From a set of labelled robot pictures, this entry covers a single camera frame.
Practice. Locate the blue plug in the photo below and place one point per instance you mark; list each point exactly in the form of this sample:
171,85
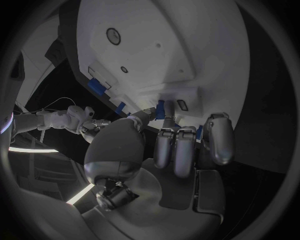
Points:
120,108

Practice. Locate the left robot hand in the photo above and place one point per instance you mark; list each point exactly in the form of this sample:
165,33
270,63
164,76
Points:
131,215

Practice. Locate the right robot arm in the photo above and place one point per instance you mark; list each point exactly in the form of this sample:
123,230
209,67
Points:
58,119

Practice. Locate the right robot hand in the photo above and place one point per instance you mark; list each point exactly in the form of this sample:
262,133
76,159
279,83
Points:
92,127

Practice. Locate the white task board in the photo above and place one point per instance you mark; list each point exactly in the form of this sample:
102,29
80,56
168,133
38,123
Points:
150,56

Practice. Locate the blue peg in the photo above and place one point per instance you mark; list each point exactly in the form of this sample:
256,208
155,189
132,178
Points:
160,110

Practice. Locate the blue block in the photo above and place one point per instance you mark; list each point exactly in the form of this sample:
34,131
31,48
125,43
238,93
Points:
96,87

